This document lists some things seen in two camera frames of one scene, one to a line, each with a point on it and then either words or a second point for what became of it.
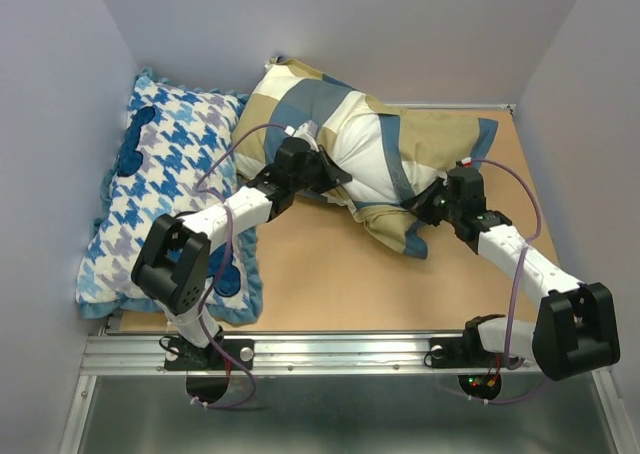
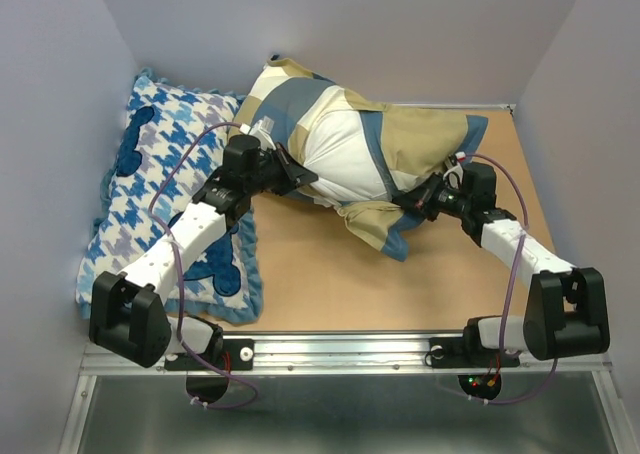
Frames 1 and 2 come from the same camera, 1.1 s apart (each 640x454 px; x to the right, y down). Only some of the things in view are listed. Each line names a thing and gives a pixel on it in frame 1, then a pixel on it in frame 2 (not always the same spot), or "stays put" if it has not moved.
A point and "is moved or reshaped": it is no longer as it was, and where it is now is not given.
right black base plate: [463, 353] stays put
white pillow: [362, 152] is moved or reshaped
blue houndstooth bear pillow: [174, 155] stays put
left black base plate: [180, 356] stays put
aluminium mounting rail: [403, 355] stays put
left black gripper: [329, 173] → [288, 170]
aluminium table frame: [334, 394] stays put
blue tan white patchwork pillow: [387, 157] is moved or reshaped
